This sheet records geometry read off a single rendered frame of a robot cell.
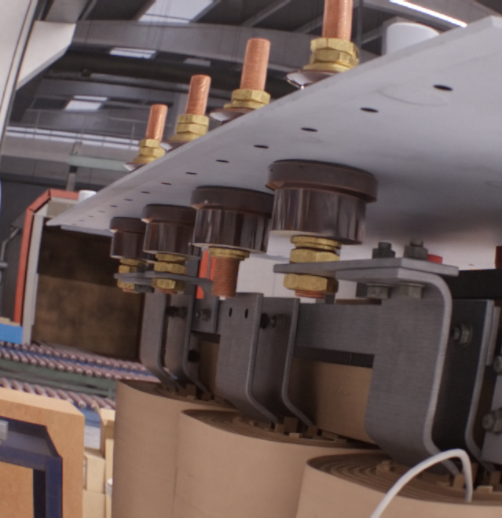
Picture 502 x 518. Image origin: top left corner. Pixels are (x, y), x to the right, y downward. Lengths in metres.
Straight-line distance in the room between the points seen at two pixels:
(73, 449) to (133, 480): 0.82
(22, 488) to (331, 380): 1.36
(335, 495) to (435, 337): 0.16
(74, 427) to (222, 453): 1.28
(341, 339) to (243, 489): 0.21
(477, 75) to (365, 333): 0.51
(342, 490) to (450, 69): 0.40
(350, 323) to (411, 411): 0.28
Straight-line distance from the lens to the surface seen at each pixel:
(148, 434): 1.54
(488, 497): 0.77
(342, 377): 1.17
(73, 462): 2.40
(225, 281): 1.22
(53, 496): 1.71
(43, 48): 12.00
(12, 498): 2.41
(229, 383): 1.23
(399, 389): 0.82
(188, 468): 1.25
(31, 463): 1.70
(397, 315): 0.84
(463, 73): 0.56
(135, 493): 1.58
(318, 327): 1.13
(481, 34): 0.46
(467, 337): 0.81
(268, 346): 1.25
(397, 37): 0.63
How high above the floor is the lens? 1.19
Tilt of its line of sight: 4 degrees up
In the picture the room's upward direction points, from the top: 7 degrees clockwise
